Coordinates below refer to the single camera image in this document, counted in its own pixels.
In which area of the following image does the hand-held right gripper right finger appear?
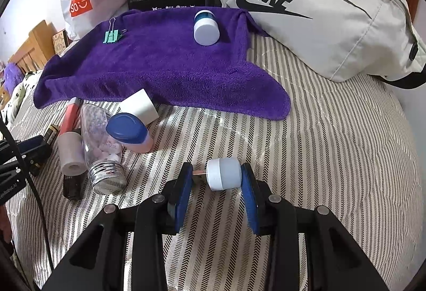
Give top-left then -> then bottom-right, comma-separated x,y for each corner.
241,163 -> 390,291

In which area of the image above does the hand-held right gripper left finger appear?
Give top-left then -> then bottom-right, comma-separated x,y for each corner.
42,163 -> 194,291

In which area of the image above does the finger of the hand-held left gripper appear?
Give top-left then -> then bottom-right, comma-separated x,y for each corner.
0,155 -> 42,179
0,135 -> 51,165

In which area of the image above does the black and gold lighter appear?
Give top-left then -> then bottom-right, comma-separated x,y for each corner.
43,125 -> 60,147

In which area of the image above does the small white cap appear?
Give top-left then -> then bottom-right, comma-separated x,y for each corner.
192,158 -> 242,192

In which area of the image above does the grey tape roll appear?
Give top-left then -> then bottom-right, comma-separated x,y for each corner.
57,131 -> 88,177

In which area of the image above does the pink and white pen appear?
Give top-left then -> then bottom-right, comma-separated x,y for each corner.
59,97 -> 83,137

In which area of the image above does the clear bottle with silver cap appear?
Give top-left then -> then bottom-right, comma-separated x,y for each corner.
80,103 -> 129,195

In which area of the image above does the pink bottle with blue cap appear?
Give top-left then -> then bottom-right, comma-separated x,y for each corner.
106,113 -> 154,154

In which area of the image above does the white black spotted cloth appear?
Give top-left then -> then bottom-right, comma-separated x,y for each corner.
0,71 -> 44,125

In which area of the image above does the striped bed mattress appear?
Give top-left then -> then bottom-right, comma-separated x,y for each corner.
7,33 -> 416,291

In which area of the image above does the wooden headboard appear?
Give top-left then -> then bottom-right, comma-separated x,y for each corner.
13,20 -> 57,75

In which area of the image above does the green binder clip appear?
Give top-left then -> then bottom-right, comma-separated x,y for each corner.
104,19 -> 128,44

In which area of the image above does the purple towel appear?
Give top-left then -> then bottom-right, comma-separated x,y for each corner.
33,6 -> 292,120

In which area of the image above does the white jar with blue label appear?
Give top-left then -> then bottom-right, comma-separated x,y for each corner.
193,10 -> 220,46

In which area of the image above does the grey waist bag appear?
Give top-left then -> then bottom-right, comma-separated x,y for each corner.
216,0 -> 426,90

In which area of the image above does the black braided cable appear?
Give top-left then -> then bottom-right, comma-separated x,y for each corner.
0,121 -> 52,267

